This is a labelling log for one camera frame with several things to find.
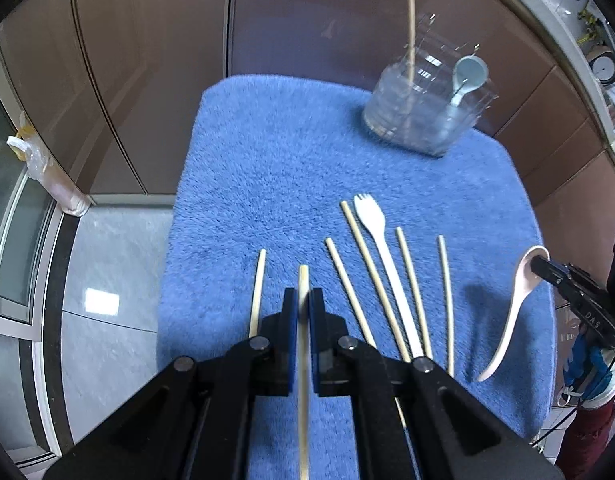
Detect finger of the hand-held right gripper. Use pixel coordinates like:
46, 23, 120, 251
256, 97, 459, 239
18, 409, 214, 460
531, 256, 571, 288

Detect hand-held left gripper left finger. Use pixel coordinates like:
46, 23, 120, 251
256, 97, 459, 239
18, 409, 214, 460
42, 287, 301, 480

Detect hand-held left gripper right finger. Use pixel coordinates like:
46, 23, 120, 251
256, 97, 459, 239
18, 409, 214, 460
309, 287, 563, 480

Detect wooden chopstick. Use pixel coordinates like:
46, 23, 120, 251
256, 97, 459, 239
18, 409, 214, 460
395, 227, 434, 360
407, 0, 418, 111
437, 235, 455, 378
248, 248, 267, 339
340, 201, 412, 363
297, 264, 311, 480
325, 237, 378, 348

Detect pink plastic spoon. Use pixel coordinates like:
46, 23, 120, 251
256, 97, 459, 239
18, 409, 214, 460
476, 245, 551, 383

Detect white plastic fork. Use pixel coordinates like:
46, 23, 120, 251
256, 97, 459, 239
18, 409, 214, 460
353, 193, 424, 360

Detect clear plastic utensil holder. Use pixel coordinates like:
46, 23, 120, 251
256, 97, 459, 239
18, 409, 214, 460
362, 12, 501, 157

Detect person's right forearm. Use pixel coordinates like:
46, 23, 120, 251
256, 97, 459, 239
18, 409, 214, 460
561, 332, 615, 403

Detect person's dark red pants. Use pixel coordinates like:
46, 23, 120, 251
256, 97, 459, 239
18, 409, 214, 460
556, 399, 615, 480

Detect blue fluffy mat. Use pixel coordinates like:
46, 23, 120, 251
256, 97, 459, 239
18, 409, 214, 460
157, 75, 558, 480

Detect round clock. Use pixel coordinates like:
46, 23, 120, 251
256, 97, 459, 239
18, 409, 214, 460
589, 49, 615, 84

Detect pale blue plastic spoon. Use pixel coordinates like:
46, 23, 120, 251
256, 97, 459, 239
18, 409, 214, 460
440, 55, 489, 136

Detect small potted plant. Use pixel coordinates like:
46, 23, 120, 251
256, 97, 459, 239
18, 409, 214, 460
576, 6, 609, 47

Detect clear plastic bag bundle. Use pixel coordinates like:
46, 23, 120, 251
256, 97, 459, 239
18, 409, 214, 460
6, 112, 92, 218

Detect glass sliding door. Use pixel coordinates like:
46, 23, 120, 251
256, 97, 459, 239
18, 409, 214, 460
0, 35, 68, 461

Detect brown cabinet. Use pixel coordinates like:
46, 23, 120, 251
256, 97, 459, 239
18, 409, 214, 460
0, 0, 615, 241

